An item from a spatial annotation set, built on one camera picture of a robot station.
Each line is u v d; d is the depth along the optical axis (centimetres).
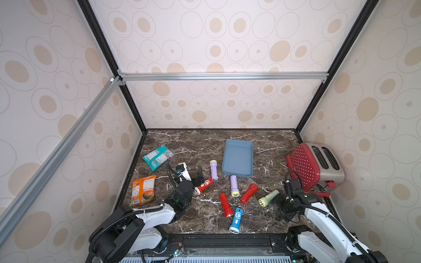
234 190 87
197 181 75
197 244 74
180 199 65
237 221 78
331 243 47
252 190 87
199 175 76
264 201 83
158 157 103
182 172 71
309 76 90
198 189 87
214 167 97
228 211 81
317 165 79
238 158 106
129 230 43
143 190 87
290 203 60
